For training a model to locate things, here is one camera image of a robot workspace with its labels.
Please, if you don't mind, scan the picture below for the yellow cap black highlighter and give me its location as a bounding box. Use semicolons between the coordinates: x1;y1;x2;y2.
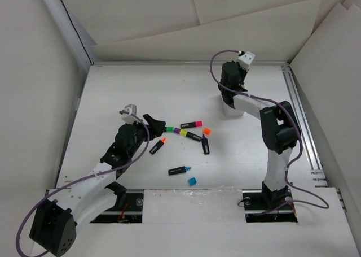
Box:
179;129;202;142

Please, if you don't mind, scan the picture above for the white compartment pen holder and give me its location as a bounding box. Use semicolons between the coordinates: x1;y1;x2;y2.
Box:
221;97;244;118

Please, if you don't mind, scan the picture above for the orange tip black highlighter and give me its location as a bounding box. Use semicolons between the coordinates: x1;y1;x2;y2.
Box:
149;138;166;155

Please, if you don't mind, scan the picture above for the blue highlighter cap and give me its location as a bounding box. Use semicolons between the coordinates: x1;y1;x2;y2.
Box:
188;177;197;186

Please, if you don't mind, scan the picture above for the pink cap black highlighter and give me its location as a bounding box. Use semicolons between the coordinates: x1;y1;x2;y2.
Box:
180;121;203;129

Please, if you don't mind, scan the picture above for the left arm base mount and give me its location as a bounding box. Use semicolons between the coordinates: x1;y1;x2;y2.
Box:
91;182;144;224

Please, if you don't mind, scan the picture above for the aluminium rail right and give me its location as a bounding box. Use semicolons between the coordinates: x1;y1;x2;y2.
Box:
281;63;328;188

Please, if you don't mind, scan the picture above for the green cap black highlighter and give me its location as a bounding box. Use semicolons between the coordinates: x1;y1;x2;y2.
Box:
164;126;174;133

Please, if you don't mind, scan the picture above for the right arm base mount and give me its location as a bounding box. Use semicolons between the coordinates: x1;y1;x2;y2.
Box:
238;190;298;223

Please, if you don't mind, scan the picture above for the orange highlighter cap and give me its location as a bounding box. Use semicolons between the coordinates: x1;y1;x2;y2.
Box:
203;128;211;136

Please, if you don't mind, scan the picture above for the purple tip black highlighter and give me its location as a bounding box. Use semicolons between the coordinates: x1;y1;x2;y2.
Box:
201;134;210;155

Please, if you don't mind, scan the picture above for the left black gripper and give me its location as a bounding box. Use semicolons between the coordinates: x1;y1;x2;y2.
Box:
127;115;164;157

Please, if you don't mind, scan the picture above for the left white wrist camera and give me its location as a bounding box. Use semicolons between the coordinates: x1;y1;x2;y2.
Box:
119;104;138;124

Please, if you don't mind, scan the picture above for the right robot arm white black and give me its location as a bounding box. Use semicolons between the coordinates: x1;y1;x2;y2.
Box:
218;61;298;210

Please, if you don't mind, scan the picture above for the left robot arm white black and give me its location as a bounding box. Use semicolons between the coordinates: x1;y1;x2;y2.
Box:
29;110;166;256

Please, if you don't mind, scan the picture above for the blue tip black highlighter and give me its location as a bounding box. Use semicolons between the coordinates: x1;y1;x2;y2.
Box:
168;166;191;176

